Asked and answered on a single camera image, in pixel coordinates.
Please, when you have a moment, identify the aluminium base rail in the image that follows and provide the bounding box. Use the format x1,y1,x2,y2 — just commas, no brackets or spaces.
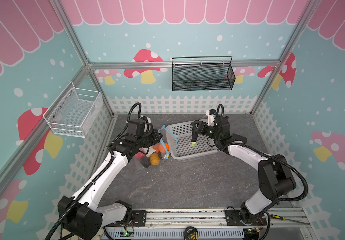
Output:
132,207,311,229

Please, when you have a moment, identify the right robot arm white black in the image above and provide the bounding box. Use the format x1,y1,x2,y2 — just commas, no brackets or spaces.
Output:
192,114,309,225

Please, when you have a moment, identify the black long food stick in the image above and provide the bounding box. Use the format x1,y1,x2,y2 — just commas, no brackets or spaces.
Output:
191,130,198,147

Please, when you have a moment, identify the clear zip top bag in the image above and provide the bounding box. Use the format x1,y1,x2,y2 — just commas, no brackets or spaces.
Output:
134,125,178,170

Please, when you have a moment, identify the dark food piece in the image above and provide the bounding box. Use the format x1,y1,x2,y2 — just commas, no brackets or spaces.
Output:
139,156,151,168

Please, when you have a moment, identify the white plastic basket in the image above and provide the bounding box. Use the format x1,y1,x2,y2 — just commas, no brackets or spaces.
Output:
165,121,218,161

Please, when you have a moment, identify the yellow handled screwdriver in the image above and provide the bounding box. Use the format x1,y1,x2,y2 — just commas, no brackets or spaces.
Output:
270,215,310,225

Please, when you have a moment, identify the yellow food piece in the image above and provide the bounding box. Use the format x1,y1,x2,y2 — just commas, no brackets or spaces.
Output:
149,153,160,166

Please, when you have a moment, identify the black wire wall basket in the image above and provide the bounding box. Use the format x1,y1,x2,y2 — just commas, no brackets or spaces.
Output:
171,56,236,92

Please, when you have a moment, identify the orange tangerine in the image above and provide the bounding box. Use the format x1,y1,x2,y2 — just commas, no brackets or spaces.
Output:
159,143,169,153

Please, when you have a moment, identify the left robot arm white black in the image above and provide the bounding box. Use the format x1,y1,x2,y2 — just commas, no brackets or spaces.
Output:
45,103,162,240

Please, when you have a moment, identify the pink food ball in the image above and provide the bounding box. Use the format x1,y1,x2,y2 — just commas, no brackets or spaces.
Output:
135,152,145,160

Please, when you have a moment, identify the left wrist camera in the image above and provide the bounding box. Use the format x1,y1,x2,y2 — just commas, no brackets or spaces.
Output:
141,115,151,124

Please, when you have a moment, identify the white wire wall basket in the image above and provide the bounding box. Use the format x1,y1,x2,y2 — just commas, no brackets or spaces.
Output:
43,82,103,138

